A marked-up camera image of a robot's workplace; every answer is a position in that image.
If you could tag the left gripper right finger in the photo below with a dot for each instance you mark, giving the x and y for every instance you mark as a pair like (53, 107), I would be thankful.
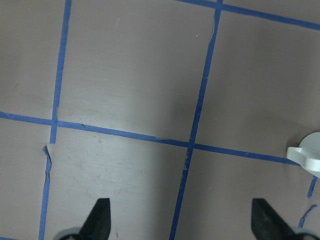
(267, 224)

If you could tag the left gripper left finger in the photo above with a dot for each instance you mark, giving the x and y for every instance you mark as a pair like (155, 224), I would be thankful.
(97, 225)

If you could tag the white mug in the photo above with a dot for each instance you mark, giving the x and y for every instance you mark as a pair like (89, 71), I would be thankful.
(307, 154)

